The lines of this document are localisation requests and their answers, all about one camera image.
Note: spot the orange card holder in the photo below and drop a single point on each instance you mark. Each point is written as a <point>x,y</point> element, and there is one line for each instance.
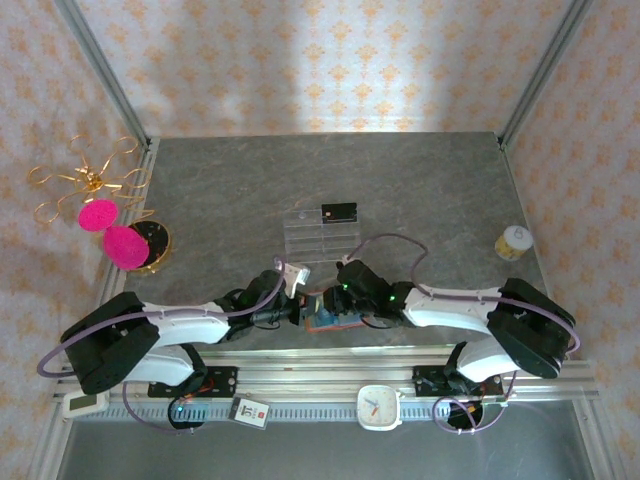
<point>330,329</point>

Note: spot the clear acrylic organizer tray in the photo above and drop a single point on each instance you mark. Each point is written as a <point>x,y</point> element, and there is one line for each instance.
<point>310,240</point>

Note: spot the black credit card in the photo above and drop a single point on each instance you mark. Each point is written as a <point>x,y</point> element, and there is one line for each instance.
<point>341,212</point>

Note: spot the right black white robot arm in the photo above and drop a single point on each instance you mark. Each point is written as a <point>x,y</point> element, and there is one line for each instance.
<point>450,310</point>

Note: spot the white badge card holder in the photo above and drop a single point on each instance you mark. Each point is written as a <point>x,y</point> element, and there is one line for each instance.
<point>250,412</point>

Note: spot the white square analog clock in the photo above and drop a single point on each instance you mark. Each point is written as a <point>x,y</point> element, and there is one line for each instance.
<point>379,407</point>

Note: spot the black gold round base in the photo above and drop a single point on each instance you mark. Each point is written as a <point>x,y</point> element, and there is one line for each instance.
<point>155,240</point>

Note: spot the large pink pompom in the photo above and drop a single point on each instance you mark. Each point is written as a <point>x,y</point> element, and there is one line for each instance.
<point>125,247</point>

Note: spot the yellow white small jar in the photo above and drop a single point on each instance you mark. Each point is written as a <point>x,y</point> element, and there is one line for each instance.
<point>514,242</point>

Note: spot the small pink pompom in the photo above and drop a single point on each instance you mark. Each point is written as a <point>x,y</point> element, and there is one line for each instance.
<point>97,215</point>

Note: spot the white digital thermometer display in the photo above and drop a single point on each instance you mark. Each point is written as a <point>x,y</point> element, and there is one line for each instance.
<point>85,405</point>

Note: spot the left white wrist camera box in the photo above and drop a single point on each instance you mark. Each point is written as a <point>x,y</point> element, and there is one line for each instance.
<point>297,277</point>

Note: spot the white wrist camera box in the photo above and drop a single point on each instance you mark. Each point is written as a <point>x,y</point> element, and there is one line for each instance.
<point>297,277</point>
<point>343,260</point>

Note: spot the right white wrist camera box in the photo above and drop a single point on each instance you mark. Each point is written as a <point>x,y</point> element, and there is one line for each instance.
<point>343,260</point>

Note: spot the aluminium mounting rail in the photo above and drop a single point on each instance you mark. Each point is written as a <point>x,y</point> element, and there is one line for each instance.
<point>320,372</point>

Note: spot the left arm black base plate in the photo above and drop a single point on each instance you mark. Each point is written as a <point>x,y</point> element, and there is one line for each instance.
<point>225,380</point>

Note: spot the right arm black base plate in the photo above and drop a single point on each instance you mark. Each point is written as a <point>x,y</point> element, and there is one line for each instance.
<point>427,380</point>

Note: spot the aluminium frame post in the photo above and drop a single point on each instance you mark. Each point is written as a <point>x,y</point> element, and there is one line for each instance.
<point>106,75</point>
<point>542,75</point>

